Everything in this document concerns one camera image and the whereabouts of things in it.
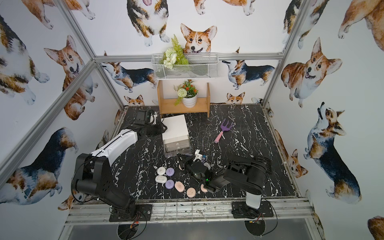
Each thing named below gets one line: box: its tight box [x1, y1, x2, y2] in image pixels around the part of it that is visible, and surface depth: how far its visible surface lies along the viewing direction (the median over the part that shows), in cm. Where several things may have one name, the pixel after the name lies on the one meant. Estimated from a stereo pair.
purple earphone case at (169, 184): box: [165, 179, 175, 190], surface depth 83 cm
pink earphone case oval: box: [174, 181, 185, 193], surface depth 82 cm
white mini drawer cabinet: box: [161, 114, 191, 157], surface depth 93 cm
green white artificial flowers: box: [159, 34, 189, 70], surface depth 82 cm
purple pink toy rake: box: [214, 118, 233, 144], surface depth 109 cm
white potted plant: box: [173, 79, 199, 109], surface depth 105 cm
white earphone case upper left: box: [157, 166, 166, 176], surface depth 88 cm
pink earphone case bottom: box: [186, 187, 197, 198], surface depth 80 cm
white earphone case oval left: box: [155, 175, 168, 183], surface depth 85 cm
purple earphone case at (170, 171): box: [166, 167, 175, 177], surface depth 87 cm
